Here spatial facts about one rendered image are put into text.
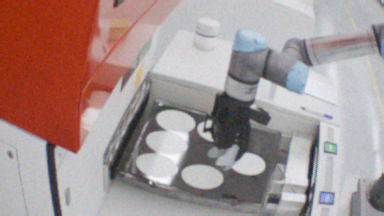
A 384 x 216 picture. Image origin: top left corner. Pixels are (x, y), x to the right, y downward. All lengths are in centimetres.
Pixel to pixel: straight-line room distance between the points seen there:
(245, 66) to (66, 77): 56
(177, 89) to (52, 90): 90
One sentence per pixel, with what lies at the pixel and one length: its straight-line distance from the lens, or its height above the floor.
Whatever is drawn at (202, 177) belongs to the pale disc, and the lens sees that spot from 141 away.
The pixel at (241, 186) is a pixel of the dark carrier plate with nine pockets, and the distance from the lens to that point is 141.
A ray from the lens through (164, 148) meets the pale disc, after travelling 148.
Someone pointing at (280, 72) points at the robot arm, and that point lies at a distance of 123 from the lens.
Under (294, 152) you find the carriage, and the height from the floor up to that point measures 88.
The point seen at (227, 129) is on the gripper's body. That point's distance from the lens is 131.
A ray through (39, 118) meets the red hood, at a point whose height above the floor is 127.
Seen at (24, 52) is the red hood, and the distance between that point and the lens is 82.
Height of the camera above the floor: 174
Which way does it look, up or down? 30 degrees down
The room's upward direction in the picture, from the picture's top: 12 degrees clockwise
